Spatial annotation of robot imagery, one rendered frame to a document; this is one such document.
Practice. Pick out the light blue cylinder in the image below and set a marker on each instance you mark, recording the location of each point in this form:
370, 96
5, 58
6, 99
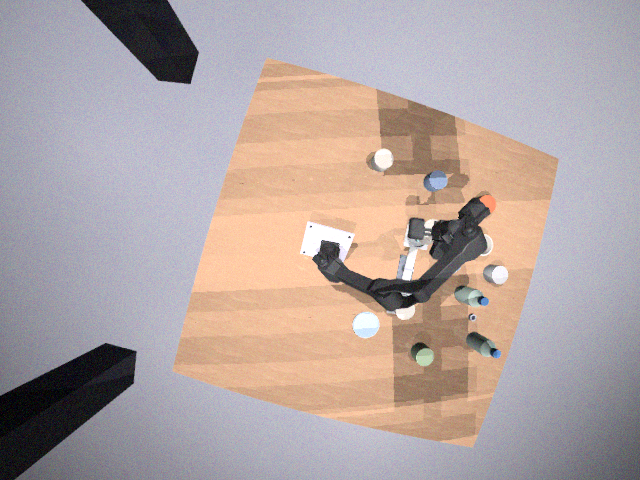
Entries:
435, 181

